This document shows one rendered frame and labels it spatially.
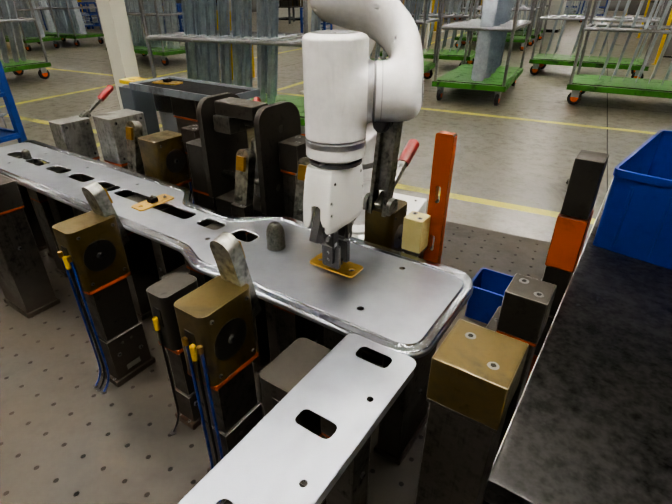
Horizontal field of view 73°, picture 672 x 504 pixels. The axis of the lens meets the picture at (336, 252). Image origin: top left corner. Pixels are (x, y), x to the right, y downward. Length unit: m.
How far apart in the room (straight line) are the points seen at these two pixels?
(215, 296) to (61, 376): 0.57
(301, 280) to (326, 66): 0.31
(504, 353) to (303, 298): 0.30
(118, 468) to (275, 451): 0.47
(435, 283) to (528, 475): 0.34
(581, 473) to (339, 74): 0.48
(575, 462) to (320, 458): 0.23
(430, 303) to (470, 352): 0.18
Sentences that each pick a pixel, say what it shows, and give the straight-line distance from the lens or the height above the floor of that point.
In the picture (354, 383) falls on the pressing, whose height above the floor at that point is 1.00.
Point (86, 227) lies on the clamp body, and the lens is 0.88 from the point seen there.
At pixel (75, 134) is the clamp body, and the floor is 1.02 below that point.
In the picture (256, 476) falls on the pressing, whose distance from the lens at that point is 0.48.
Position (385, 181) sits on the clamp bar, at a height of 1.10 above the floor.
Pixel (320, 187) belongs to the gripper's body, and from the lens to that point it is 0.63.
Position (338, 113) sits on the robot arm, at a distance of 0.60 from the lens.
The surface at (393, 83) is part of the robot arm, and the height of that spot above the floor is 1.29.
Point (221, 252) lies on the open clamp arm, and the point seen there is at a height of 1.10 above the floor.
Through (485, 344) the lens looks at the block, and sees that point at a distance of 0.53.
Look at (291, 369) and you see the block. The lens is 0.59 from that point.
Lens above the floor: 1.39
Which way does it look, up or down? 30 degrees down
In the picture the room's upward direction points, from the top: straight up
